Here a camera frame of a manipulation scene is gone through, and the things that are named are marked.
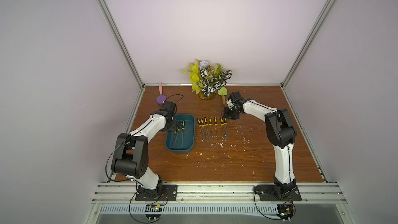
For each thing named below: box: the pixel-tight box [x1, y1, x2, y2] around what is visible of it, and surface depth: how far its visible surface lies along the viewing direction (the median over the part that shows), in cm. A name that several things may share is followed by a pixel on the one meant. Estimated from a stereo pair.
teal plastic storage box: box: [164, 113, 196, 153], surface depth 94 cm
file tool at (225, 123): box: [223, 117, 228, 141], surface depth 97 cm
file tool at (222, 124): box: [220, 116, 225, 140], surface depth 100 cm
